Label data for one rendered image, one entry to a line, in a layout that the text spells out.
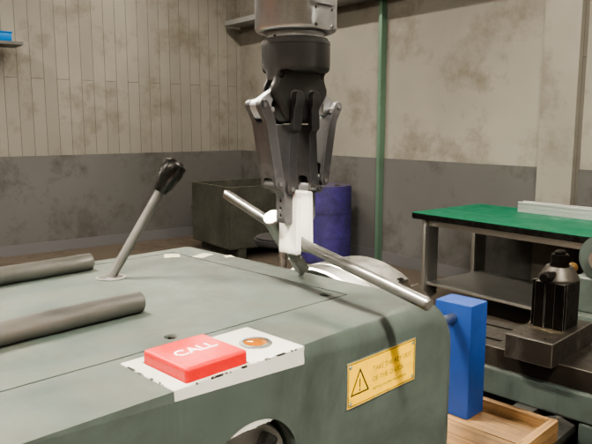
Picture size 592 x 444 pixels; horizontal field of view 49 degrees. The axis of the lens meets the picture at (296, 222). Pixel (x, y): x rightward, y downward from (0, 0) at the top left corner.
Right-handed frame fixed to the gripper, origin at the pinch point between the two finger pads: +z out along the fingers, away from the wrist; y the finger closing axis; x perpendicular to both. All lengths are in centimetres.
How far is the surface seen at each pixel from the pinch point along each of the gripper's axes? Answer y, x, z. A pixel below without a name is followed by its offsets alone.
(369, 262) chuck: 25.3, 9.4, 10.1
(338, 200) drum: 445, 384, 66
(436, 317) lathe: 8.0, -13.8, 10.0
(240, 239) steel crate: 387, 473, 110
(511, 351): 70, 7, 35
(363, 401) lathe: -4.9, -14.1, 15.5
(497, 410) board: 61, 5, 44
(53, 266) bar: -16.9, 26.1, 6.6
